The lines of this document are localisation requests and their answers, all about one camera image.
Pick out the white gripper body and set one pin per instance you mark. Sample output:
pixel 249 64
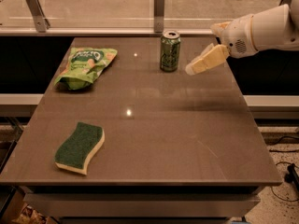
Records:
pixel 238 36

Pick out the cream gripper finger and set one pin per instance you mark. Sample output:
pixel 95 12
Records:
pixel 218 28
pixel 211 56

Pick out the green soda can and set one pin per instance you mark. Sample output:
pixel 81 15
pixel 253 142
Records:
pixel 170 48

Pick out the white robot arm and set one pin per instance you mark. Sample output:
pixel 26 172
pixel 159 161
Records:
pixel 275 28

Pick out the green yellow sponge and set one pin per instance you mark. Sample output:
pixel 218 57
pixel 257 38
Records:
pixel 76 152

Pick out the green snack bag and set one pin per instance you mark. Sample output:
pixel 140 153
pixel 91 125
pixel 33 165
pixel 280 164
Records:
pixel 84 66

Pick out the glass railing panel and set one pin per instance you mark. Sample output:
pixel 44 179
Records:
pixel 182 14

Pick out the middle metal rail bracket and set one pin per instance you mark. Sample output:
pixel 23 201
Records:
pixel 158 16

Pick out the left metal rail bracket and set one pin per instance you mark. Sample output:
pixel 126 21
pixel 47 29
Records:
pixel 40 21

